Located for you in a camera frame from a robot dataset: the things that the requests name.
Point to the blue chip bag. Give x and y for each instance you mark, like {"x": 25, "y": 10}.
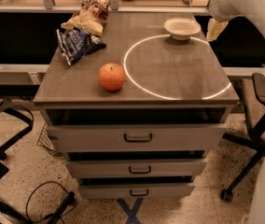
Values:
{"x": 77, "y": 44}

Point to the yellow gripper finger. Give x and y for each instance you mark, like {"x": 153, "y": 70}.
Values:
{"x": 215, "y": 28}

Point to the bottom grey drawer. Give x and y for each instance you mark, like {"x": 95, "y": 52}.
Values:
{"x": 135, "y": 190}

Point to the white paper bowl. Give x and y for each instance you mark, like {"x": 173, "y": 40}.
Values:
{"x": 182, "y": 28}

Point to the blue tape cross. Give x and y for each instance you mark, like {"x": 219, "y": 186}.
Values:
{"x": 131, "y": 212}

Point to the black office chair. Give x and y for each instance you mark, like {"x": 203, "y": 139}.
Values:
{"x": 254, "y": 108}

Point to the top grey drawer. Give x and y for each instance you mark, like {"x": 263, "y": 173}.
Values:
{"x": 125, "y": 138}

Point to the brown crumpled chip bag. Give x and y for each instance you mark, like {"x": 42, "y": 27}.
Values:
{"x": 92, "y": 17}

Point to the grey drawer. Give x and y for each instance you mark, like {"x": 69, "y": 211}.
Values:
{"x": 135, "y": 190}
{"x": 125, "y": 138}
{"x": 135, "y": 168}

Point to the wire mesh basket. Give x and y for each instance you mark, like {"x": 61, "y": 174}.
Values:
{"x": 44, "y": 142}

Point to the grey drawer cabinet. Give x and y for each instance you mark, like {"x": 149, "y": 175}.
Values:
{"x": 167, "y": 82}

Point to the red apple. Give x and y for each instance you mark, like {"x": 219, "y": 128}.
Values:
{"x": 111, "y": 76}

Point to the middle grey drawer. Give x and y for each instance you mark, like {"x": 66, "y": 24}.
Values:
{"x": 135, "y": 168}

